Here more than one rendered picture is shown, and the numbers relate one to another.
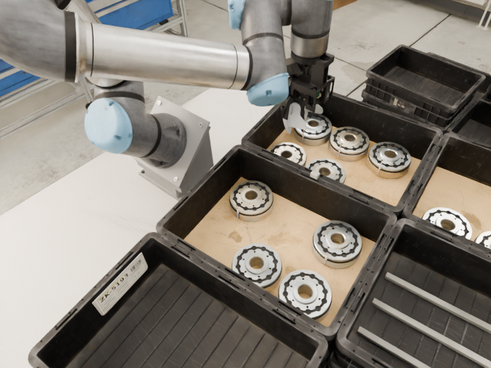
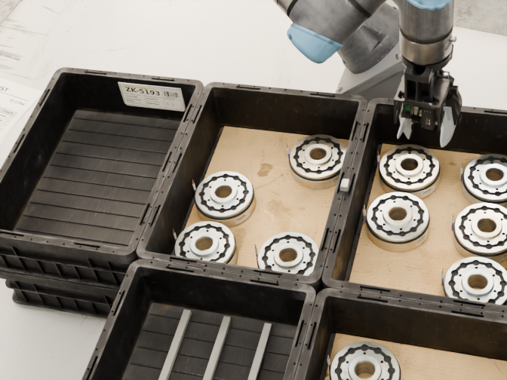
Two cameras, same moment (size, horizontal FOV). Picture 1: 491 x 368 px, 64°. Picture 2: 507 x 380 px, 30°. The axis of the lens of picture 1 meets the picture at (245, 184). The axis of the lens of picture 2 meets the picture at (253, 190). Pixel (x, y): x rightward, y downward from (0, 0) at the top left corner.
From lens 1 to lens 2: 120 cm
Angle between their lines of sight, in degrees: 48
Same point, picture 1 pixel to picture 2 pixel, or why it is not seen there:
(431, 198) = (429, 361)
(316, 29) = (403, 26)
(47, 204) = (275, 11)
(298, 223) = (311, 221)
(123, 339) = (116, 134)
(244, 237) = (267, 178)
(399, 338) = (192, 353)
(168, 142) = (353, 42)
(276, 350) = not seen: hidden behind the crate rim
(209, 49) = not seen: outside the picture
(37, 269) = (195, 52)
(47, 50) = not seen: outside the picture
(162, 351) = (115, 166)
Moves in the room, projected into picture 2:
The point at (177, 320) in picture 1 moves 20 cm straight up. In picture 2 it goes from (147, 163) to (121, 84)
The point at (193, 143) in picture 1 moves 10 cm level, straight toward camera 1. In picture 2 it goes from (379, 68) to (334, 91)
